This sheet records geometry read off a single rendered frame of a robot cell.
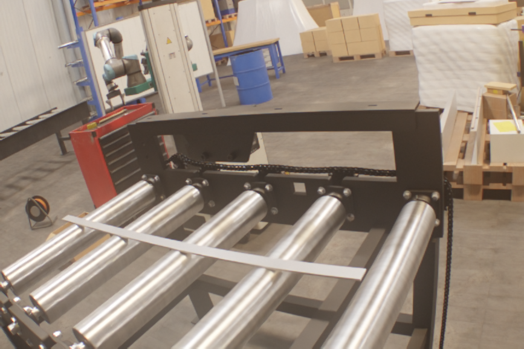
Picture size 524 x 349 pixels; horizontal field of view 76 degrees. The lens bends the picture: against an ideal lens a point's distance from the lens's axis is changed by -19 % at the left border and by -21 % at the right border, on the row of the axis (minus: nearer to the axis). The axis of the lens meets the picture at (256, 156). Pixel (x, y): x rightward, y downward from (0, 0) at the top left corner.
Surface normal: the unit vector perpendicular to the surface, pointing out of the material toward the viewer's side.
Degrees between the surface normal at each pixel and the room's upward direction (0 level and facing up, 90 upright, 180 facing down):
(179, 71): 90
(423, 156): 90
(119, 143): 90
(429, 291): 90
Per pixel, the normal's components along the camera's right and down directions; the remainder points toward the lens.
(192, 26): 0.52, 0.18
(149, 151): -0.54, 0.40
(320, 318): -0.22, -0.92
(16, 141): 0.84, 0.00
